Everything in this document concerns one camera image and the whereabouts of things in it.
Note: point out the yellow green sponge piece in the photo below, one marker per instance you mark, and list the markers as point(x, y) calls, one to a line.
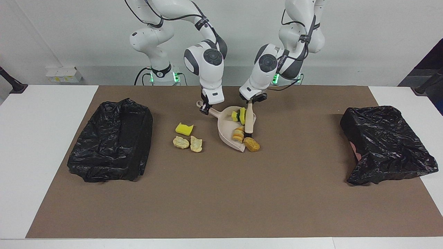
point(234, 116)
point(183, 129)
point(242, 116)

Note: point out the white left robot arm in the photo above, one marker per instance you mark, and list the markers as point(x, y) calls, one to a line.
point(258, 77)

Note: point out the white box on table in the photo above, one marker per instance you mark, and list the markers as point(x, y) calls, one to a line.
point(64, 75)

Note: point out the black bag lined bin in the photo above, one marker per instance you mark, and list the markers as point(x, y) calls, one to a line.
point(387, 145)
point(110, 145)

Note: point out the brown table mat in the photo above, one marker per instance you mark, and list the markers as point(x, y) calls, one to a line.
point(221, 207)

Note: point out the brown bread roll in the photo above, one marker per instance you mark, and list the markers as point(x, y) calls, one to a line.
point(251, 144)

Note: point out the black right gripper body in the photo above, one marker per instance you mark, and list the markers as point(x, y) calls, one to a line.
point(204, 97)

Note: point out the black stand leg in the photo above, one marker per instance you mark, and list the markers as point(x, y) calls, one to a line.
point(15, 86)
point(424, 88)

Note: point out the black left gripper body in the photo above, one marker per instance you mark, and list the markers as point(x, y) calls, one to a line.
point(262, 97)

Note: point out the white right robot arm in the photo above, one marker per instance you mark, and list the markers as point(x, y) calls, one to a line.
point(211, 77)

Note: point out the beige plastic dustpan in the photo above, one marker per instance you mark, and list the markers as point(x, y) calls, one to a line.
point(226, 133)

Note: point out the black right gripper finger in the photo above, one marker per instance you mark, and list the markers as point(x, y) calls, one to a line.
point(205, 110)

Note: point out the beige bread chunk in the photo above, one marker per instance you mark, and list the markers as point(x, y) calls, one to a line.
point(180, 142)
point(238, 135)
point(196, 144)

